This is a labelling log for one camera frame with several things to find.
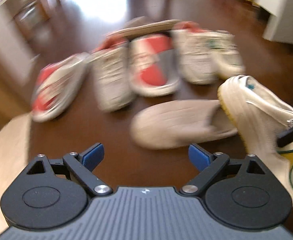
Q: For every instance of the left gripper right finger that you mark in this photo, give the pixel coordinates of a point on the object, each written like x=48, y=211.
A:
x=210, y=167

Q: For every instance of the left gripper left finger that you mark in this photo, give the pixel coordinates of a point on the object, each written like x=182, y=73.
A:
x=81, y=166

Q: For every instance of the white sneaker green yellow accents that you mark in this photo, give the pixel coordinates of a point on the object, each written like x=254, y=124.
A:
x=259, y=116

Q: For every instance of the beige quilted slipper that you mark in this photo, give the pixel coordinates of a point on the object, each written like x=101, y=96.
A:
x=150, y=28
x=180, y=123

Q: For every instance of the beige mesh running sneaker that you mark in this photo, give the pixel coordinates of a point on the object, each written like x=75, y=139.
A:
x=110, y=64
x=194, y=56

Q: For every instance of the red white slide sandal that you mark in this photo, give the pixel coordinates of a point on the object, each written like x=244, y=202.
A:
x=57, y=85
x=153, y=66

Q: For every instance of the wooden table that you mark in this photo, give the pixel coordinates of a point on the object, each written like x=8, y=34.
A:
x=16, y=54

